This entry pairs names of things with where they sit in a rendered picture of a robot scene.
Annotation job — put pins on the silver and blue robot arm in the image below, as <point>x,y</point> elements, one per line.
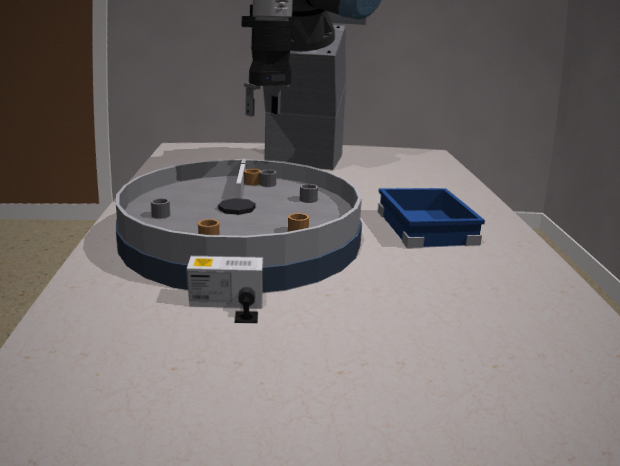
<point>311,21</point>

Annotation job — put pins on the grey round turning table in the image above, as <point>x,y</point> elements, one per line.
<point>254,253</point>

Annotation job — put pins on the bronze bushing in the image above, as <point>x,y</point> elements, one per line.
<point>208,229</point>
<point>297,221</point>
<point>252,177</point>

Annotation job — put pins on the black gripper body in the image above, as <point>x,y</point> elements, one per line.
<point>271,41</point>

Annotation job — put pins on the dark grey metal bushing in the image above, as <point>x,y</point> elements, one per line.
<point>160,211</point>
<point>266,179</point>
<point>308,195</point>

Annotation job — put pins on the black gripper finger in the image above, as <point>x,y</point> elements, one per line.
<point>249,98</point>
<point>276,98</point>

